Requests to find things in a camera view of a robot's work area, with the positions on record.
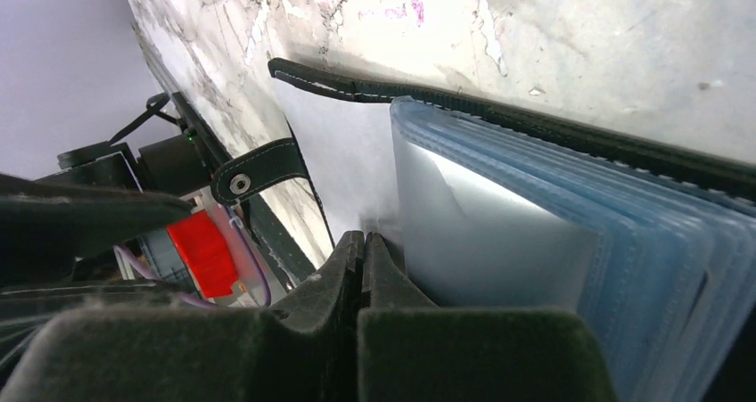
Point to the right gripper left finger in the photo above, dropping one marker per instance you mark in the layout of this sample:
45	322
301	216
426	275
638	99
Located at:
300	349

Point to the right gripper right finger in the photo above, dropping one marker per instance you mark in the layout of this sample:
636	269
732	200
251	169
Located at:
410	349

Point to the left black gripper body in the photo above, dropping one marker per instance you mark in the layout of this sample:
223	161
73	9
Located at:
45	227

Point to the black leather card holder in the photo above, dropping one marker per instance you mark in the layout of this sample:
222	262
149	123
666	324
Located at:
492	205

